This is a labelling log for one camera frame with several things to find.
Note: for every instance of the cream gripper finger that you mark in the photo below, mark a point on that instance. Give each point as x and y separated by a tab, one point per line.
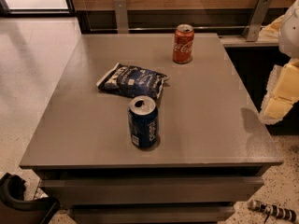
272	29
282	92

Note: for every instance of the blue chip bag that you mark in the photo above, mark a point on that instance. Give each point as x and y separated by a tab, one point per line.
132	81

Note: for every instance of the grey drawer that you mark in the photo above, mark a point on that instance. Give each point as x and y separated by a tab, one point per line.
152	190
152	215

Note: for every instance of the metal bracket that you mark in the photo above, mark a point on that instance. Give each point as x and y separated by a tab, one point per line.
251	32
121	16

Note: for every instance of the dark window frame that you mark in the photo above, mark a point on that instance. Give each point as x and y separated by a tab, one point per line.
36	7

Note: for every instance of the lower grey drawer front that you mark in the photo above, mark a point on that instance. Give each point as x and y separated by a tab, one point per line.
152	215

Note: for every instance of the orange coca-cola can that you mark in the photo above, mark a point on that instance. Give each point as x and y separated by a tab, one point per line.
182	49

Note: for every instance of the upper grey drawer front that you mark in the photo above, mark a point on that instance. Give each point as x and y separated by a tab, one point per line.
152	190

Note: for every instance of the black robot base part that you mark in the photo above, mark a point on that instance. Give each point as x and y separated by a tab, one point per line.
15	210

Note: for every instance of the grey drawer cabinet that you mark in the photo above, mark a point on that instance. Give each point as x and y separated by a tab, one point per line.
185	158

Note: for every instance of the left metal bracket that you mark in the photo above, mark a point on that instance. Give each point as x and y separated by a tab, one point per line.
121	16

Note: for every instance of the blue pepsi can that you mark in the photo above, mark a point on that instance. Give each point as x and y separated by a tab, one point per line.
143	121

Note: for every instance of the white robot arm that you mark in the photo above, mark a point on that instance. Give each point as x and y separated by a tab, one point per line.
288	35

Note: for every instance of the right metal bracket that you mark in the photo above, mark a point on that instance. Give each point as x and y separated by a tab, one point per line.
251	32

